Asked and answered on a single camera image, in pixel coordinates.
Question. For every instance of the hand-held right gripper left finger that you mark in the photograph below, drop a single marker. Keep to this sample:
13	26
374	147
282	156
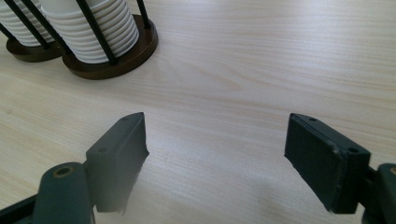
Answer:
115	161

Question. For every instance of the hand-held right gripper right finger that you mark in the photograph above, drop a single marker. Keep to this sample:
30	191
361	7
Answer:
323	168

